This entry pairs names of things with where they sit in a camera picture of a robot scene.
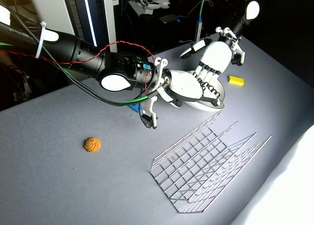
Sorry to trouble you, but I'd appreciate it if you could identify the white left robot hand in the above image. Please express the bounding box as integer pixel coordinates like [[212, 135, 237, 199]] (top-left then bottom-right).
[[180, 38, 233, 82]]

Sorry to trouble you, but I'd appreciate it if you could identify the white gadget on shelf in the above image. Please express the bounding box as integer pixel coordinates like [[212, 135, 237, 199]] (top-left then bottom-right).
[[132, 0, 171, 15]]

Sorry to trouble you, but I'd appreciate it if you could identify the yellow block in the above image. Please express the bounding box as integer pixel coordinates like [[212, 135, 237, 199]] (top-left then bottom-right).
[[227, 75, 245, 86]]

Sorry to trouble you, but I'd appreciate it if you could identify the grey adapter stick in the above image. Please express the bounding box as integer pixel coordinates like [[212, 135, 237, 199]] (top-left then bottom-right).
[[195, 15, 204, 42]]

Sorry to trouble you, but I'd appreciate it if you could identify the grey power bank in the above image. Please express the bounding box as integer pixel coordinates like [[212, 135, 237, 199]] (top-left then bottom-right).
[[159, 13, 179, 25]]

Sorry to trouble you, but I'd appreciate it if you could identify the orange swirl cookie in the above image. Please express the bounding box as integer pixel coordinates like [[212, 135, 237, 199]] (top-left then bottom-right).
[[83, 136, 102, 152]]

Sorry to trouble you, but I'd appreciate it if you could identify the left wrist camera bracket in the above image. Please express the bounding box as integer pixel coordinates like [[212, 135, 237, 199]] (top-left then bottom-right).
[[215, 26, 246, 66]]

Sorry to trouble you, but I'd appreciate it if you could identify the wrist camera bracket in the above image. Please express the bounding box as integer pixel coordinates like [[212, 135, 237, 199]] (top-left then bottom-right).
[[215, 26, 246, 66], [138, 58, 170, 129]]

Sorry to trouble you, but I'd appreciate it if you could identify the green background cable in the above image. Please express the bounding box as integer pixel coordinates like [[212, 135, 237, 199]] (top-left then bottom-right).
[[198, 0, 211, 17]]

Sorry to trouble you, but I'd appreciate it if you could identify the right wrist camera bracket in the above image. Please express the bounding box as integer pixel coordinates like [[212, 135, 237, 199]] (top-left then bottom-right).
[[138, 58, 170, 129]]

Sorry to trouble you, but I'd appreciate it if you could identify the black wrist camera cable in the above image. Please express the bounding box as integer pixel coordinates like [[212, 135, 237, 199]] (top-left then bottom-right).
[[138, 102, 152, 129]]

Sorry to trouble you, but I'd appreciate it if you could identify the silver wire dish rack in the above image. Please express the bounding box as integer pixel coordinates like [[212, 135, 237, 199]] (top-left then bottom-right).
[[149, 110, 272, 213]]

